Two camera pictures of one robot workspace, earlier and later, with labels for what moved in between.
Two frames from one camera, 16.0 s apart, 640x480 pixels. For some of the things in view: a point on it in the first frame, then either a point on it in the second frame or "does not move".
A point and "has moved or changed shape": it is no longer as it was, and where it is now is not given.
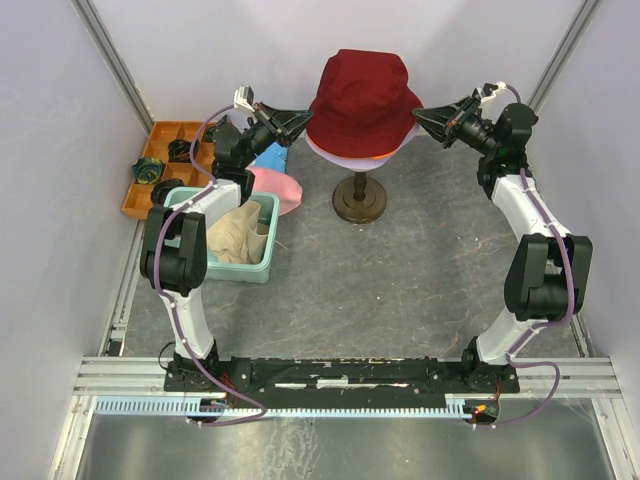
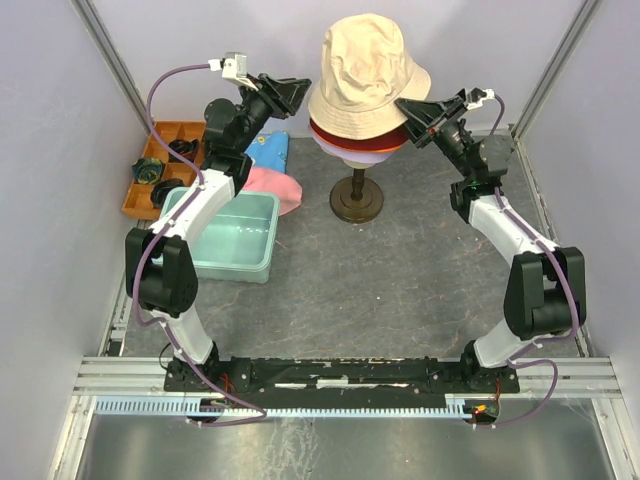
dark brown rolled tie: (160, 188) does not move
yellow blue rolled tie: (147, 170) does not move
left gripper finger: (292, 120) → (284, 96)
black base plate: (341, 382) does not move
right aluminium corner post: (579, 25) does not move
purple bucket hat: (354, 163) has moved or changed shape
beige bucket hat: (237, 236) → (365, 68)
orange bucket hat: (384, 156) → (356, 149)
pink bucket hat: (286, 187) does not move
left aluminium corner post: (111, 55) does not move
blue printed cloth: (274, 157) does not move
